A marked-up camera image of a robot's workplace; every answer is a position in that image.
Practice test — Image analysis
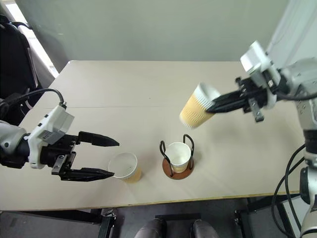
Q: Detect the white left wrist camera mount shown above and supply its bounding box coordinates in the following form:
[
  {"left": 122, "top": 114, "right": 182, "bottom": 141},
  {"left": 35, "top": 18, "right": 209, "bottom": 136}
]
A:
[{"left": 27, "top": 105, "right": 75, "bottom": 170}]

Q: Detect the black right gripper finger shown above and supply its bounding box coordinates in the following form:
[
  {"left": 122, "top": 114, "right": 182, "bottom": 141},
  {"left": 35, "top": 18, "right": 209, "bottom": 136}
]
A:
[
  {"left": 210, "top": 91, "right": 245, "bottom": 104},
  {"left": 205, "top": 98, "right": 246, "bottom": 115}
]

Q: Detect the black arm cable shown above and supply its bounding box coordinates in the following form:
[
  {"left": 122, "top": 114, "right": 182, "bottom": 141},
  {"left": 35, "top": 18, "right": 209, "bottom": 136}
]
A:
[
  {"left": 0, "top": 88, "right": 68, "bottom": 110},
  {"left": 271, "top": 91, "right": 317, "bottom": 238}
]

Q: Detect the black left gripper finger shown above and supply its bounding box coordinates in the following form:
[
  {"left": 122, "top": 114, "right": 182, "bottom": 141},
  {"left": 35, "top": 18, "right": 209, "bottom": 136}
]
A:
[
  {"left": 60, "top": 167, "right": 115, "bottom": 182},
  {"left": 78, "top": 131, "right": 120, "bottom": 147}
]

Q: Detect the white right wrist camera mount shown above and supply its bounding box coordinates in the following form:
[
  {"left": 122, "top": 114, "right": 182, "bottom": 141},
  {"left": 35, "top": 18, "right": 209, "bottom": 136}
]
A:
[{"left": 240, "top": 41, "right": 282, "bottom": 110}]

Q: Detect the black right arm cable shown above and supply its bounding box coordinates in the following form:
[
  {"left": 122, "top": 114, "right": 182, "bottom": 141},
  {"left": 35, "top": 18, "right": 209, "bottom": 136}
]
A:
[{"left": 271, "top": 91, "right": 317, "bottom": 238}]

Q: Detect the dark rounded shape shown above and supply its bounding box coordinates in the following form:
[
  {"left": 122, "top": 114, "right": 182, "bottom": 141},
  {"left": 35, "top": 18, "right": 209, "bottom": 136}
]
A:
[
  {"left": 134, "top": 219, "right": 164, "bottom": 238},
  {"left": 191, "top": 219, "right": 212, "bottom": 238}
]

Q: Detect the black wire cup holder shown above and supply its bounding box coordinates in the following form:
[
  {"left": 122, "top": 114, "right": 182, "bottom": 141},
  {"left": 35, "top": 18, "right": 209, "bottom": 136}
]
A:
[{"left": 159, "top": 133, "right": 196, "bottom": 180}]

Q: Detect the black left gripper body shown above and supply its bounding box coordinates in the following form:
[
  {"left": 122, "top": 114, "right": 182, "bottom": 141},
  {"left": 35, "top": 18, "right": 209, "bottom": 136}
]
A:
[{"left": 39, "top": 134, "right": 80, "bottom": 181}]

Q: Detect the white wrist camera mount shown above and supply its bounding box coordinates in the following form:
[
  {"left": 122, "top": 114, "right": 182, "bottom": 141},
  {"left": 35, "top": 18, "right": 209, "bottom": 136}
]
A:
[
  {"left": 27, "top": 105, "right": 75, "bottom": 170},
  {"left": 240, "top": 41, "right": 282, "bottom": 110}
]

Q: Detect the ribbed tan paper cup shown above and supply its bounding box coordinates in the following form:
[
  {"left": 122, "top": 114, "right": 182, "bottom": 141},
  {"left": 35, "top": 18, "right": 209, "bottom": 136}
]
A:
[
  {"left": 164, "top": 141, "right": 192, "bottom": 174},
  {"left": 179, "top": 82, "right": 221, "bottom": 130},
  {"left": 107, "top": 152, "right": 143, "bottom": 184}
]

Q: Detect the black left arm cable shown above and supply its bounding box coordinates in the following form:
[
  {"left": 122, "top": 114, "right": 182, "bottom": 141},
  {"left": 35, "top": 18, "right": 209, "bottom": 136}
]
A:
[{"left": 0, "top": 88, "right": 68, "bottom": 110}]

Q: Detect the black table leg frame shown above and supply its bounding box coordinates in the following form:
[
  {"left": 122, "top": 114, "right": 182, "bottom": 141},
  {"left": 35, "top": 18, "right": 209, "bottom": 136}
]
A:
[
  {"left": 233, "top": 194, "right": 302, "bottom": 238},
  {"left": 98, "top": 208, "right": 118, "bottom": 238}
]

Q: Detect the black office chair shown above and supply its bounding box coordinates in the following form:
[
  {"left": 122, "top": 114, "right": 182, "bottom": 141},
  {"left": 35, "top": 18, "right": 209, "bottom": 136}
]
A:
[{"left": 0, "top": 14, "right": 55, "bottom": 126}]

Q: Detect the white floor panel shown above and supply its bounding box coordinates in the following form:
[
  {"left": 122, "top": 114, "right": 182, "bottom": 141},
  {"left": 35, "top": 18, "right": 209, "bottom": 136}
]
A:
[{"left": 281, "top": 196, "right": 308, "bottom": 238}]

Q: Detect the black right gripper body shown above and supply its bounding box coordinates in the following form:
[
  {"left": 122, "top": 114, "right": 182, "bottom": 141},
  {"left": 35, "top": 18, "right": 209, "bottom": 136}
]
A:
[{"left": 235, "top": 77, "right": 270, "bottom": 123}]

